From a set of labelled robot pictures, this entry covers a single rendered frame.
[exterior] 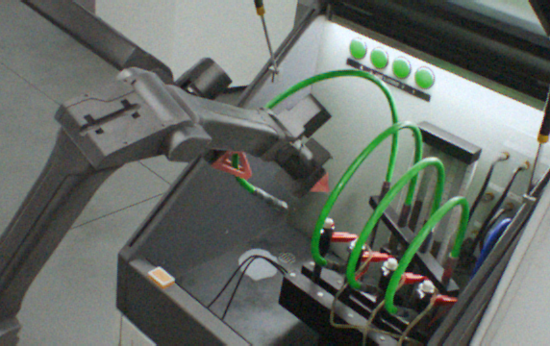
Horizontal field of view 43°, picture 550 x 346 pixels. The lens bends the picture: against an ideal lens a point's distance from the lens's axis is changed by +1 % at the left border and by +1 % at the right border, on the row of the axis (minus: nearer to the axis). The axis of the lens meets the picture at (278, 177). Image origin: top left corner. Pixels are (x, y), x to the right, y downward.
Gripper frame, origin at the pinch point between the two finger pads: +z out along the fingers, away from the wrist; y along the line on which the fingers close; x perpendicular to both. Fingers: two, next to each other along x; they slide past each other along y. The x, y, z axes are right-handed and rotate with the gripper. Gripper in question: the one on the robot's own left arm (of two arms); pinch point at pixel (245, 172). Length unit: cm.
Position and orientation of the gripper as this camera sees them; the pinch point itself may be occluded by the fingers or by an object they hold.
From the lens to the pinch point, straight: 133.0
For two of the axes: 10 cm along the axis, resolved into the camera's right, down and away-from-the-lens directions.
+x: -7.5, 6.5, 1.3
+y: -1.2, -3.3, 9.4
